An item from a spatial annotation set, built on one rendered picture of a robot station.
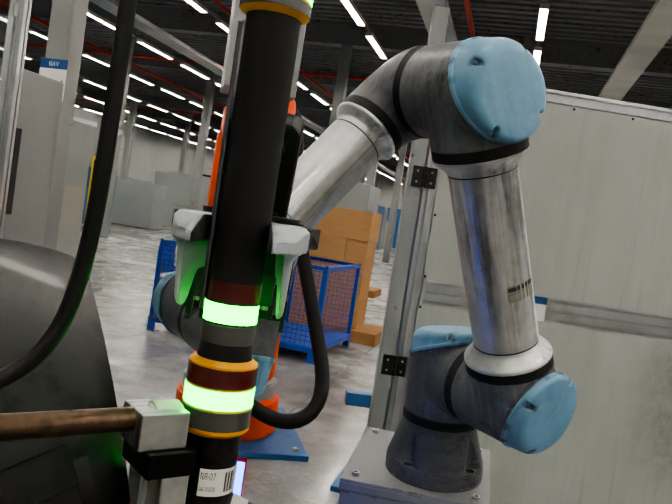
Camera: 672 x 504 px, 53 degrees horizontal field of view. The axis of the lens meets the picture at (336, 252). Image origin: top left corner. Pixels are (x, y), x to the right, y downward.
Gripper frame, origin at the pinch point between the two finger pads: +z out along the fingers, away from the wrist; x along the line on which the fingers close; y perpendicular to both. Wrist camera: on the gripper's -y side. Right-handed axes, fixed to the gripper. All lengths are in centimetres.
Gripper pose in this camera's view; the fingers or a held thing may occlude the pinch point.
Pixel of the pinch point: (235, 228)
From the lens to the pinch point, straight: 39.6
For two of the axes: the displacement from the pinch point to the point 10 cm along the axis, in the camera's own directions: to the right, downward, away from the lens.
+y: -1.6, 9.9, 0.5
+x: -9.9, -1.5, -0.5
